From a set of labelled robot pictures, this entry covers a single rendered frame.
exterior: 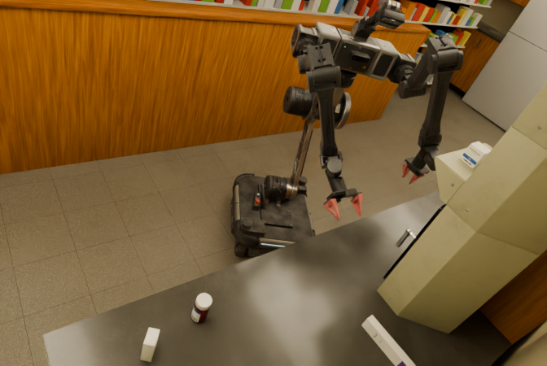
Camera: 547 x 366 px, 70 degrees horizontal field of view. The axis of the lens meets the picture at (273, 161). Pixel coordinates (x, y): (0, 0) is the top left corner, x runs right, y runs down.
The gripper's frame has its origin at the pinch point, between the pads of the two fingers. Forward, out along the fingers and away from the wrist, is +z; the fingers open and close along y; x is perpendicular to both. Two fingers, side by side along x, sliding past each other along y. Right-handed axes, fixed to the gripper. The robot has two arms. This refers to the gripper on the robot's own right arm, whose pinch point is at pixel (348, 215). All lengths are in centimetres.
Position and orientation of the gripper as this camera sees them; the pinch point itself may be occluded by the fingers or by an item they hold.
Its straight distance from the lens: 150.6
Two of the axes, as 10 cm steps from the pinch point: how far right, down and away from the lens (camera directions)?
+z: 2.8, 8.8, -3.8
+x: -2.9, 4.5, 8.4
